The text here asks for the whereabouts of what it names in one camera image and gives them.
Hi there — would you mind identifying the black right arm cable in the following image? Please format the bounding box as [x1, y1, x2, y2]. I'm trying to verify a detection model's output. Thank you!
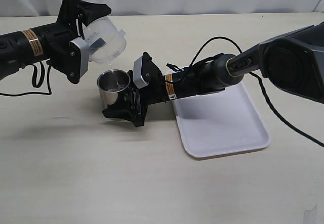
[166, 36, 324, 148]

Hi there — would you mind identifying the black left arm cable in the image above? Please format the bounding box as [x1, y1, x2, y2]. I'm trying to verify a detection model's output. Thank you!
[0, 59, 53, 97]

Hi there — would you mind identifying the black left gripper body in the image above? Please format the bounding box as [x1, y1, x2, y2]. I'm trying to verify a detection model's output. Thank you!
[45, 0, 84, 84]

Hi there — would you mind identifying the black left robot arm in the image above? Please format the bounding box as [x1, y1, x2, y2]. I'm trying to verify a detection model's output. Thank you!
[1, 0, 111, 84]

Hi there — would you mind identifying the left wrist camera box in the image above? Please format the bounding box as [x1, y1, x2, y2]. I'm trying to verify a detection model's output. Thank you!
[69, 37, 90, 84]

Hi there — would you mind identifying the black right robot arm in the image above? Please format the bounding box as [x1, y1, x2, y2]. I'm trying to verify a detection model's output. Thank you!
[102, 24, 323, 127]

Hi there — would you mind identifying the white plastic tray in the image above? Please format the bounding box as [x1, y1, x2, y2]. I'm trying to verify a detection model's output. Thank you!
[172, 82, 272, 159]

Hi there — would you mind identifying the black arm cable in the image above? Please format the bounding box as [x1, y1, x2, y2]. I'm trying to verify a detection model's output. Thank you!
[0, 59, 53, 97]
[166, 36, 324, 148]

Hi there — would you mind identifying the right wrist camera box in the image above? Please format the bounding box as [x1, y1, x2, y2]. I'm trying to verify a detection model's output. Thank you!
[133, 56, 151, 89]

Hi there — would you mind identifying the clear plastic pitcher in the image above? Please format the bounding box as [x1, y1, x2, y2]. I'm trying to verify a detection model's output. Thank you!
[83, 16, 127, 64]

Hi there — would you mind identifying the stainless steel cup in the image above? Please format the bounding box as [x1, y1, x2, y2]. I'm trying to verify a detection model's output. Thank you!
[97, 69, 131, 109]

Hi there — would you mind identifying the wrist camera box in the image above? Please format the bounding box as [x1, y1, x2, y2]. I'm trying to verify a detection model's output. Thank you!
[133, 56, 151, 89]
[69, 37, 90, 84]

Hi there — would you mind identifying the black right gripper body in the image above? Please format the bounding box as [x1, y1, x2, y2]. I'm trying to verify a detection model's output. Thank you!
[127, 52, 168, 127]

